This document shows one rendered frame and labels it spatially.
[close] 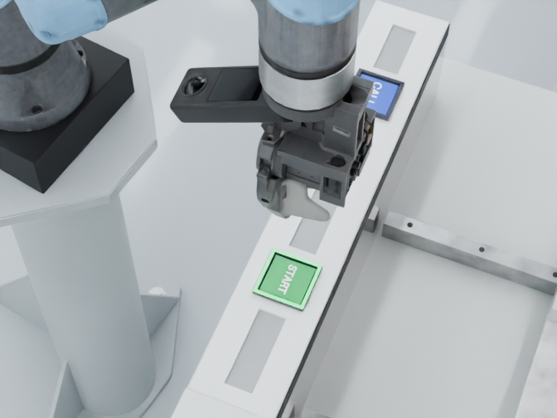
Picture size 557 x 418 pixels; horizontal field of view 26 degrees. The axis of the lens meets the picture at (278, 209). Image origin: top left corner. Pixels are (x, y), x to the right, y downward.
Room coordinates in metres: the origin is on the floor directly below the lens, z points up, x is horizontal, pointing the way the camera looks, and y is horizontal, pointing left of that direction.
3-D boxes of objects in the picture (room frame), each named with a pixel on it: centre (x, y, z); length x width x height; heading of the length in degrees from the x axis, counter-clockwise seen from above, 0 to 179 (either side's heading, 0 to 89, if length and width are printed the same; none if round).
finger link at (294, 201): (0.58, -0.02, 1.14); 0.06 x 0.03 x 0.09; 68
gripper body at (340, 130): (0.59, -0.03, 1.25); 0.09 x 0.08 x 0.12; 68
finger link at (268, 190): (0.58, 0.00, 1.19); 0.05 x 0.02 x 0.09; 158
